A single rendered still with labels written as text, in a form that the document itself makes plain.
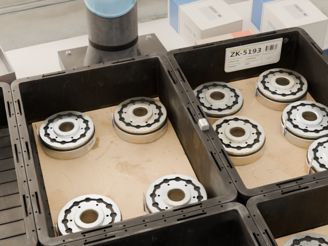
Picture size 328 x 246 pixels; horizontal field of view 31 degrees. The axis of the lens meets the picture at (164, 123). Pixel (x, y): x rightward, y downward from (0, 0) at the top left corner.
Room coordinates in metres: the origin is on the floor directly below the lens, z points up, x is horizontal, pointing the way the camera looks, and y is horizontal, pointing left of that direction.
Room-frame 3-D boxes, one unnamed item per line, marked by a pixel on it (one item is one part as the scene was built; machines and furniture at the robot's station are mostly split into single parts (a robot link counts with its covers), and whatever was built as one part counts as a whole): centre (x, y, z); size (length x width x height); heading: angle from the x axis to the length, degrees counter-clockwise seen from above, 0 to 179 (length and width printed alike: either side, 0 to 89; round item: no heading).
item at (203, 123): (0.73, -0.07, 0.94); 0.02 x 0.01 x 0.01; 16
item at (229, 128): (0.78, -0.13, 0.86); 0.05 x 0.05 x 0.01
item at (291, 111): (0.82, -0.27, 0.86); 0.10 x 0.10 x 0.01
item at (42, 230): (0.72, 0.09, 0.92); 0.40 x 0.30 x 0.02; 16
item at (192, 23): (1.36, -0.11, 0.74); 0.20 x 0.12 x 0.09; 24
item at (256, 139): (0.78, -0.13, 0.86); 0.10 x 0.10 x 0.01
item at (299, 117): (0.82, -0.27, 0.86); 0.05 x 0.05 x 0.01
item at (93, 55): (1.14, 0.11, 0.80); 0.15 x 0.15 x 0.10
